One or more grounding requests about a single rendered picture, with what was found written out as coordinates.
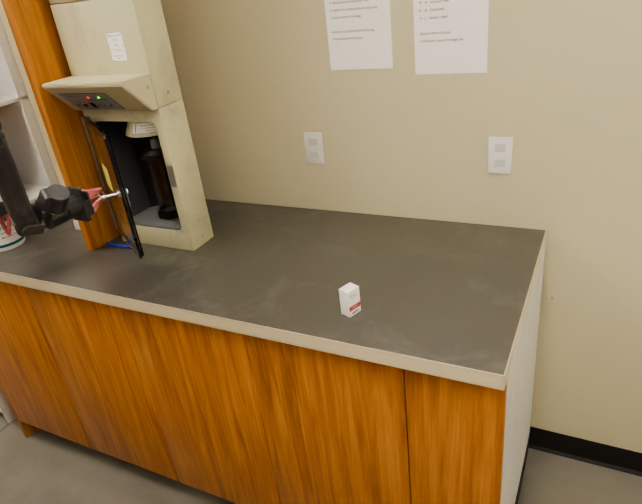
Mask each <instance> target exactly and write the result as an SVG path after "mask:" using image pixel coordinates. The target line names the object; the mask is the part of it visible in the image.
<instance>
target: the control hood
mask: <svg viewBox="0 0 642 504"><path fill-rule="evenodd" d="M41 86H42V87H43V89H45V90H46V91H48V92H49V93H51V94H52V95H54V96H55V97H57V98H58V99H60V100H61V101H63V102H64V103H66V104H67V105H69V106H70V107H71V108H73V109H74V110H117V111H153V110H156V109H157V108H158V106H157V102H156V98H155V94H154V90H153V86H152V82H151V78H150V74H149V73H148V74H119V75H90V76H70V77H66V78H63V79H59V80H55V81H52V82H48V83H44V84H42V85H41ZM71 93H105V94H106V95H108V96H109V97H110V98H112V99H113V100H114V101H116V102H117V103H118V104H120V105H121V106H122V107H124V108H125V109H79V108H78V107H76V106H75V105H73V104H72V103H70V102H69V101H67V100H66V99H64V98H63V97H62V96H60V95H59V94H71Z"/></svg>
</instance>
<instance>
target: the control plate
mask: <svg viewBox="0 0 642 504"><path fill-rule="evenodd" d="M59 95H60V96H62V97H63V98H64V99H66V100H67V101H69V102H70V103H72V104H73V105H75V106H76V107H78V108H79V109H125V108H124V107H122V106H121V105H120V104H118V103H117V102H116V101H114V100H113V99H112V98H110V97H109V96H108V95H106V94H105V93H71V94H59ZM97 96H98V97H100V99H99V98H97ZM87 97H89V98H90V99H88V98H87ZM89 103H94V104H95V105H96V106H98V107H94V106H92V105H91V104H89ZM77 104H79V105H81V106H78V105H77ZM83 104H87V105H88V107H86V106H84V105H83ZM98 104H101V105H100V106H99V105H98ZM104 104H107V106H104ZM110 104H113V106H110Z"/></svg>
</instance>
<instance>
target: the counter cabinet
mask: <svg viewBox="0 0 642 504"><path fill-rule="evenodd" d="M544 257H545V246H544V249H543V253H542V256H541V260H540V264H539V267H538V271H537V274H536V278H535V282H534V285H533V289H532V292H531V296H530V300H529V303H528V307H527V310H526V314H525V317H524V321H523V325H522V328H521V332H520V335H519V339H518V343H517V346H516V350H515V353H514V357H513V361H512V364H511V368H510V371H509V375H508V379H507V382H506V386H505V389H504V391H503V390H498V389H494V388H489V387H484V386H480V385H475V384H470V383H466V382H461V381H457V380H452V379H447V378H443V377H438V376H434V375H429V374H424V373H420V372H415V371H411V370H406V369H401V368H397V367H392V366H388V365H383V364H378V363H374V362H369V361H364V360H360V359H355V358H351V357H346V356H341V355H337V354H332V353H328V352H323V351H318V350H314V349H309V348H305V347H300V346H295V345H291V344H286V343H282V342H277V341H272V340H268V339H263V338H258V337H254V336H249V335H245V334H240V333H235V332H231V331H226V330H222V329H217V328H212V327H208V326H203V325H199V324H194V323H189V322H185V321H180V320H176V319H171V318H166V317H162V316H157V315H153V314H148V313H143V312H139V311H134V310H130V309H125V308H120V307H116V306H111V305H107V304H102V303H97V302H93V301H88V300H84V299H79V298H74V297H70V296H65V295H61V294H56V293H51V292H47V291H42V290H38V289H33V288H28V287H24V286H19V285H15V284H10V283H5V282H1V281H0V386H1V388H2V390H3V392H4V394H5V397H6V399H7V401H8V403H9V405H10V407H11V409H12V411H13V413H14V415H15V417H16V419H17V421H18V423H19V425H20V427H21V429H22V431H23V433H24V435H25V437H27V438H29V437H30V436H31V435H32V434H33V433H34V432H36V431H37V430H38V429H42V430H44V431H47V432H50V433H52V434H55V435H57V436H60V437H63V438H65V439H68V440H71V441H73V442H76V443H78V444H81V445H84V446H86V447H89V448H91V449H94V450H97V451H99V452H102V453H105V454H107V455H110V456H112V457H115V458H118V459H120V460H123V461H126V462H128V463H131V464H133V465H136V466H139V467H141V468H144V469H146V470H149V471H152V472H154V473H157V474H160V475H162V476H165V477H167V478H170V479H173V480H175V481H178V482H181V483H183V484H186V485H188V486H191V487H194V488H196V489H199V490H201V491H204V492H207V493H209V494H212V495H215V496H217V497H220V498H222V499H225V500H228V501H230V502H233V503H236V504H518V499H519V494H520V489H521V484H522V479H523V474H524V469H525V464H526V459H527V454H528V446H529V434H530V422H531V410H532V399H533V387H534V375H535V363H536V351H537V340H538V328H539V316H540V304H541V293H542V281H543V269H544Z"/></svg>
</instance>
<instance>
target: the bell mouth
mask: <svg viewBox="0 0 642 504"><path fill-rule="evenodd" d="M157 135H158V133H157V129H156V126H155V125H154V124H153V123H152V122H127V128H126V136H128V137H132V138H142V137H151V136H157Z"/></svg>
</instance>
